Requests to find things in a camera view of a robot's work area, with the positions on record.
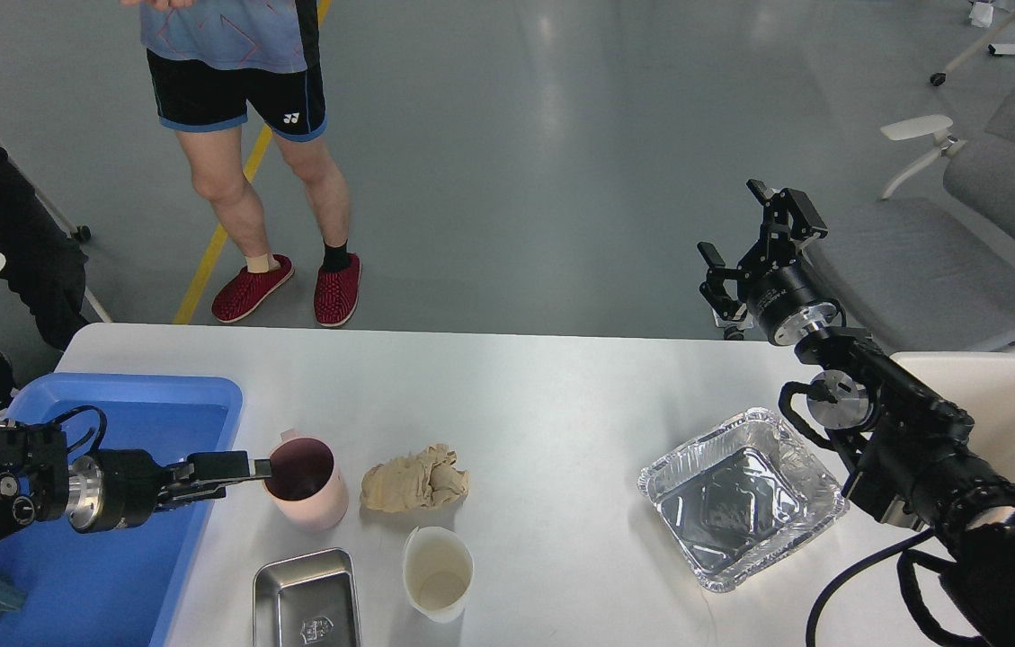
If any grey office chair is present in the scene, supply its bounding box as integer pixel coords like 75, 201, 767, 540
798, 86, 1015, 353

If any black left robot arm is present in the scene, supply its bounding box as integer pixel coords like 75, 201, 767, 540
0, 405, 273, 542

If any pink ribbed mug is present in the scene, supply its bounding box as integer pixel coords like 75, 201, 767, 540
263, 429, 350, 532

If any aluminium foil tray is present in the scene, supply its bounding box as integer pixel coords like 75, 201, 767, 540
637, 408, 849, 593

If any distant white chair base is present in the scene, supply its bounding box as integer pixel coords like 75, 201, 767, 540
928, 0, 1015, 87

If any stainless steel tray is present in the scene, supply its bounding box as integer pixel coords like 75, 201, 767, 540
252, 547, 362, 646

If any white paper cup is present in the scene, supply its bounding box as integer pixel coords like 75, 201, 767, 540
403, 526, 474, 624

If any crumpled brown paper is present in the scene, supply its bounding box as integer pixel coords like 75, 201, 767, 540
361, 443, 470, 513

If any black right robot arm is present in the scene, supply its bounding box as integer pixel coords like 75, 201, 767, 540
698, 180, 1015, 646

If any blue plastic bin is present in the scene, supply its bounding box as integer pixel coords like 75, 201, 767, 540
0, 373, 243, 646

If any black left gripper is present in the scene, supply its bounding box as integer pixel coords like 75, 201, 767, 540
67, 449, 272, 534

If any standing person in shorts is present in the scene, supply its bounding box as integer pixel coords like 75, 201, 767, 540
120, 0, 362, 328

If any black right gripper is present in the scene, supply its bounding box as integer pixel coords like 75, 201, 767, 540
698, 179, 841, 347

